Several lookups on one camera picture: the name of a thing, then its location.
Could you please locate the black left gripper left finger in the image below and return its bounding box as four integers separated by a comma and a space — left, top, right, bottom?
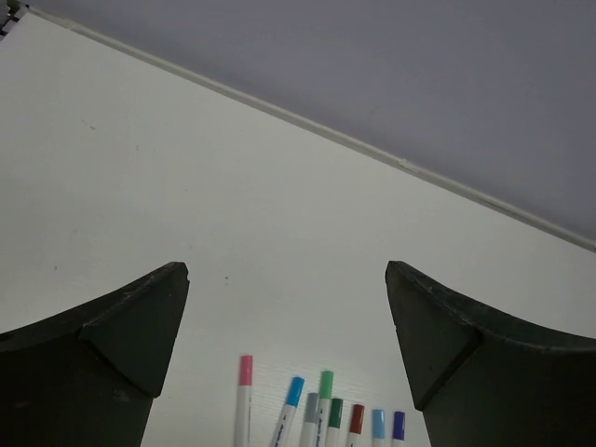
1, 262, 189, 446

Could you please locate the dark green capped marker pen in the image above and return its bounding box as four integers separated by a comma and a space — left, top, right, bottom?
325, 398, 344, 447

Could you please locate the light blue capped marker pen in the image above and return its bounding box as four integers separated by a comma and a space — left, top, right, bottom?
372, 409, 386, 447

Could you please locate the light green capped marker pen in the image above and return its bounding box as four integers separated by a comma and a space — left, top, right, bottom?
314, 370, 334, 447

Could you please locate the grey capped marker pen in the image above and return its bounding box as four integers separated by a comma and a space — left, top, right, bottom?
299, 392, 319, 447

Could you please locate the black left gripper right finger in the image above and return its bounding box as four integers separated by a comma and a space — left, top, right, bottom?
386, 261, 595, 446

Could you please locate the brown capped marker pen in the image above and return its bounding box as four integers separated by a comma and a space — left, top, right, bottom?
345, 404, 365, 447

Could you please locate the pink capped marker pen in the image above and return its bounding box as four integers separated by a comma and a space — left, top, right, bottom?
234, 355, 253, 447

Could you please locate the purple capped marker pen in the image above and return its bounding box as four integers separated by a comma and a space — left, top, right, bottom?
391, 411, 405, 447

